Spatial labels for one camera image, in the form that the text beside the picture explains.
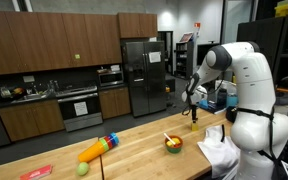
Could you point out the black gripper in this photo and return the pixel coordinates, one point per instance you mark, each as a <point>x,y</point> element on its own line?
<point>194,110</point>

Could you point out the yellow wooden block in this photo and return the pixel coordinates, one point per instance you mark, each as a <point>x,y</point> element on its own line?
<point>194,127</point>

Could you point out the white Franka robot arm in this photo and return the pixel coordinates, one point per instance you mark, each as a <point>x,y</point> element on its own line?
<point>254,100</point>

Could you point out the blue book stack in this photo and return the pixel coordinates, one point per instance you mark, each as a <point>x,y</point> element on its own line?
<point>210,107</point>

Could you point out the yellow toy fruit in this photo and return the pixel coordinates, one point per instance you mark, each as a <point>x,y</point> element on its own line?
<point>175,141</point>

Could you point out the white plastic spoon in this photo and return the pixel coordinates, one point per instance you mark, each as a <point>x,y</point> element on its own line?
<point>169,138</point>

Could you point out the white cloth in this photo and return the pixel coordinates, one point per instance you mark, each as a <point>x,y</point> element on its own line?
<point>217,153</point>

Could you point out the dark bookshelf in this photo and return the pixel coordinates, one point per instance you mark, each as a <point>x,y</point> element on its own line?
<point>184,60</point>

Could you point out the stainless steel refrigerator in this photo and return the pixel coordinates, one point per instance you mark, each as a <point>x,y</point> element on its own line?
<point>144,80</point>

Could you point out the white paper on refrigerator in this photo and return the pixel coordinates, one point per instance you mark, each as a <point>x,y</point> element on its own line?
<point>154,57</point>

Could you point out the brown two-door lower cabinet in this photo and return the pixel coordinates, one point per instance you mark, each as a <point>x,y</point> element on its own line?
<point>114,102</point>

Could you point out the white bucket grey lid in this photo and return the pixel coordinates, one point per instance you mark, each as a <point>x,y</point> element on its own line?
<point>284,104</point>

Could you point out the silver microwave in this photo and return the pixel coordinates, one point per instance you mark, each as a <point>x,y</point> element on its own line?
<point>110,79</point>

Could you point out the brown bowl on microwave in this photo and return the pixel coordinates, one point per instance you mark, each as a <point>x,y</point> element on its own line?
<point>102,70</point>

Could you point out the stack of coloured cups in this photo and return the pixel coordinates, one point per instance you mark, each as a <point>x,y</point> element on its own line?
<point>94,151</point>

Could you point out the small brown upper cabinet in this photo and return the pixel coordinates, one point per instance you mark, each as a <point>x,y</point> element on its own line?
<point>137,25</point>

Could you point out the stainless steel oven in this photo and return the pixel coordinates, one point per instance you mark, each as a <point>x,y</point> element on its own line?
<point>80,120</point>

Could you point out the white paper on oven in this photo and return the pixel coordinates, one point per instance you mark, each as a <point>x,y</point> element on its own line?
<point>80,108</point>

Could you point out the black shelving cabinet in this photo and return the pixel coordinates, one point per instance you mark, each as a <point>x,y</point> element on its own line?
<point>287,50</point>

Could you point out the green toy ball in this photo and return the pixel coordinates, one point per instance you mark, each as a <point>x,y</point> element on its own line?
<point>82,169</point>

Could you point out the green sticky note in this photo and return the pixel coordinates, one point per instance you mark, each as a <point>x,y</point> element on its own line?
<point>77,56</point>

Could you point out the yellow storage box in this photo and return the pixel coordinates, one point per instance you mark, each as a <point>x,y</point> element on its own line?
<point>285,9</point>

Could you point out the kitchen sink with faucet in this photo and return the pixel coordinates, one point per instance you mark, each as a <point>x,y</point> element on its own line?
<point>34,95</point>

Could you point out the wide brown lower cabinet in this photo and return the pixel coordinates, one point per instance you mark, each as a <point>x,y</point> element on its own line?
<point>30,120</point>

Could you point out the brown upper cabinets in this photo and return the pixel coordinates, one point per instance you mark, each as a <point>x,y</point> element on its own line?
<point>50,40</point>

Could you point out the red flat packet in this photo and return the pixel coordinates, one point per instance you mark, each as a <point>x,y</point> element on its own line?
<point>35,172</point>

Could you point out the fruit bowl on counter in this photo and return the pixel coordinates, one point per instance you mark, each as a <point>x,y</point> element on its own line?
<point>17,91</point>

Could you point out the orange wall sign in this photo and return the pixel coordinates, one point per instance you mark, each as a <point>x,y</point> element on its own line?
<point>197,25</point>

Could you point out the white wall outlet plate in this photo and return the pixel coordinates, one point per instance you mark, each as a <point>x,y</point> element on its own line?
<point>28,78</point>

